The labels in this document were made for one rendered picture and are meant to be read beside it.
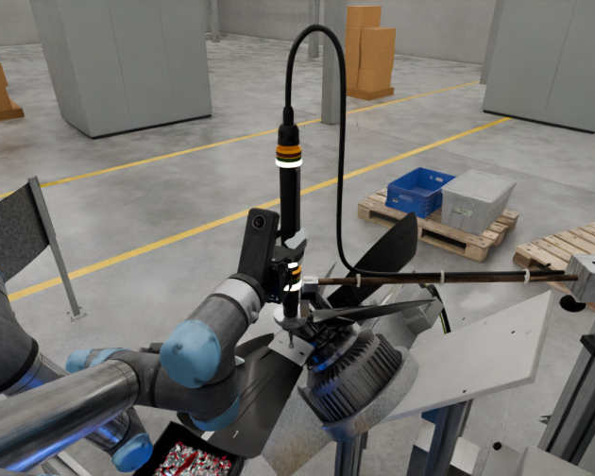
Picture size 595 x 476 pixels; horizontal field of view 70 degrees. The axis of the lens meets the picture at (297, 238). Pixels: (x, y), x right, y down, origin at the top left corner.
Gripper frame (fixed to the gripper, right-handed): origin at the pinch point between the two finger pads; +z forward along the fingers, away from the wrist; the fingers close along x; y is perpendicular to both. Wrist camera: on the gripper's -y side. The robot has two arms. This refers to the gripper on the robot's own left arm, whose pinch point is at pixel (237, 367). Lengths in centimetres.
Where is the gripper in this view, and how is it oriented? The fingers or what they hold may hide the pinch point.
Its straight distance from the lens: 95.4
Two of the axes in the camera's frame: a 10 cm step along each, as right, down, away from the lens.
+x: 0.0, 9.1, 4.1
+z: 10.0, -0.3, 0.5
